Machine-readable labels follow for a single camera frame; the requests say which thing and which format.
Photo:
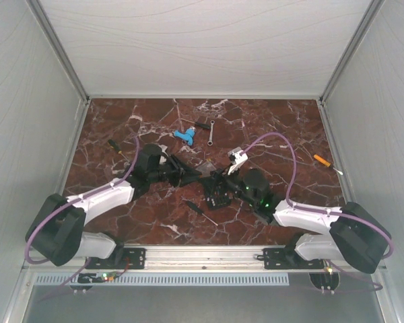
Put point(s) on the small black screwdriver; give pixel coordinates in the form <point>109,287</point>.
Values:
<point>195,208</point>

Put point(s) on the grey slotted cable duct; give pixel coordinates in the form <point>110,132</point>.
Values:
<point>186,279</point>

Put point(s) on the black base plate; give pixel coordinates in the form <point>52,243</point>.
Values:
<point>286,259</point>
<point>123,257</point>

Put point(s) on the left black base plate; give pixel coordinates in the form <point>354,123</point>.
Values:
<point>123,257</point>

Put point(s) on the orange handled screwdriver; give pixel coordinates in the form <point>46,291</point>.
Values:
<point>327,164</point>

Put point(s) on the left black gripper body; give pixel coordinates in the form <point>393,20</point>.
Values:
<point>167,172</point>

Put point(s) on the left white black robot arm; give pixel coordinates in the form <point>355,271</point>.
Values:
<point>58,231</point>

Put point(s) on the black yellow screwdriver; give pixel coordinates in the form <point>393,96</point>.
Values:
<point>117,149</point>

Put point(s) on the black handled screwdriver top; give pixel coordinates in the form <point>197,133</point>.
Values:
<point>198,124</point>

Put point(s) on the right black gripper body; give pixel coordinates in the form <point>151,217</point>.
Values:
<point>232,183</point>

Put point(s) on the black fuse box base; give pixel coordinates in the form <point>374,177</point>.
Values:
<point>217,200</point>

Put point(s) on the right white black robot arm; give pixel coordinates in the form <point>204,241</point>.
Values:
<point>346,233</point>

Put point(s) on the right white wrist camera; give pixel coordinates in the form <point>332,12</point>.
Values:
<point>237,157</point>

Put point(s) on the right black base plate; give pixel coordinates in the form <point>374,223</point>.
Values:
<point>286,259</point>

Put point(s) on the silver combination wrench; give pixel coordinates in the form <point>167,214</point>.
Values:
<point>210,140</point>

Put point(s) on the blue plastic fitting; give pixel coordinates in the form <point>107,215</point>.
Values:
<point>187,136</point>

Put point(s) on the clear plastic fuse box cover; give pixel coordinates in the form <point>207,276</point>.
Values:
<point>206,168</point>

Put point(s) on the aluminium mounting rail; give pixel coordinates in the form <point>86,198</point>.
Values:
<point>186,259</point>

